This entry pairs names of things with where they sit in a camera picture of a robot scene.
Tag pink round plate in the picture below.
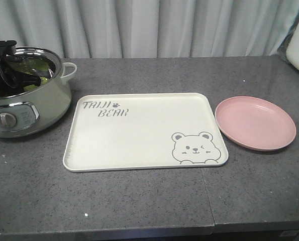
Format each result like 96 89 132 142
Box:
215 96 296 151

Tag cream bear print tray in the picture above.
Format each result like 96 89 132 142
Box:
63 93 229 172

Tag black disinfection cabinet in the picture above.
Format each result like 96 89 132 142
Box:
279 229 299 241

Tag grey curtain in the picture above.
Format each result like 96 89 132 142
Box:
0 1 299 58

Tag green electric cooking pot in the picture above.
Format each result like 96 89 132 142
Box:
0 47 77 138

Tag green lettuce leaves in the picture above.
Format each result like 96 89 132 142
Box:
8 58 54 92

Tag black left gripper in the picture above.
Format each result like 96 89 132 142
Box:
0 40 41 97

